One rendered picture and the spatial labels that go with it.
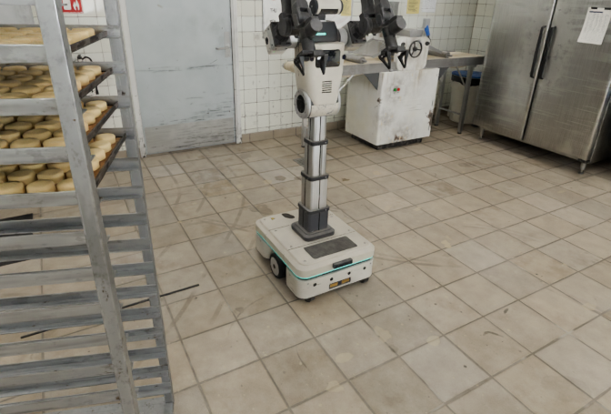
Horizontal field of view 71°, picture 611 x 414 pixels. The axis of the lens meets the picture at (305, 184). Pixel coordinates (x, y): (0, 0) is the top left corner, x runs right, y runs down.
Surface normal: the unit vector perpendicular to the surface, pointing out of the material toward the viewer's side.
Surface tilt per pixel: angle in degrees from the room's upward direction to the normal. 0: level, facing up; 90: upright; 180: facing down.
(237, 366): 0
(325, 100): 90
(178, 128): 90
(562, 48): 90
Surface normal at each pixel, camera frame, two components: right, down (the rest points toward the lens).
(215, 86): 0.49, 0.37
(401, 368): 0.03, -0.91
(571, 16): -0.87, 0.18
